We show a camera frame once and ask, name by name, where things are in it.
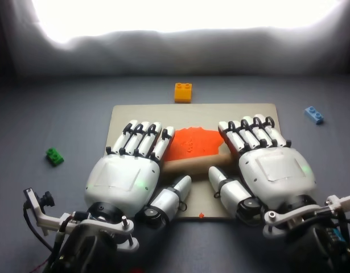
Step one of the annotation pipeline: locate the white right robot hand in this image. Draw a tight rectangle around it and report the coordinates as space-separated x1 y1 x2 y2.
208 114 317 228

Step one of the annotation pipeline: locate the yellow toy block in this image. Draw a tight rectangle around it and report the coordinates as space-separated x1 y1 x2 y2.
174 82 193 104

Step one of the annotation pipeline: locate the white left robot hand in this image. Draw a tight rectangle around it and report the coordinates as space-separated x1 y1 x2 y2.
84 119 192 229

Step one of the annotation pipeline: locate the flat orange play dough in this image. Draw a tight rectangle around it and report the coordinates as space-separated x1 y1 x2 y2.
164 127 225 162

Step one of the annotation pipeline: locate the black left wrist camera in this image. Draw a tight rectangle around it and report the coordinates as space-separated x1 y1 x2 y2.
23 187 55 210

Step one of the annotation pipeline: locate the grey table cloth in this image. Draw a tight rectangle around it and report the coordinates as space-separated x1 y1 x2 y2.
0 74 350 273

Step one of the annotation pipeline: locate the green toy block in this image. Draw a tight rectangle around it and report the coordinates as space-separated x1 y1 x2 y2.
45 147 64 167

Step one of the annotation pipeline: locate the blue toy block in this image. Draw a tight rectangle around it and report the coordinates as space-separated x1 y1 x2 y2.
303 106 326 125

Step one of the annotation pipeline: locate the white backdrop cloth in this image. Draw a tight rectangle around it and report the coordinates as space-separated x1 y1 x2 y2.
0 0 350 76

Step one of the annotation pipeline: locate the light wooden board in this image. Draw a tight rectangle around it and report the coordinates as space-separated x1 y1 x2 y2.
105 103 279 220

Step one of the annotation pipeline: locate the wooden rolling pin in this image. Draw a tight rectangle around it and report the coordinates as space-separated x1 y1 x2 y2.
162 154 236 176

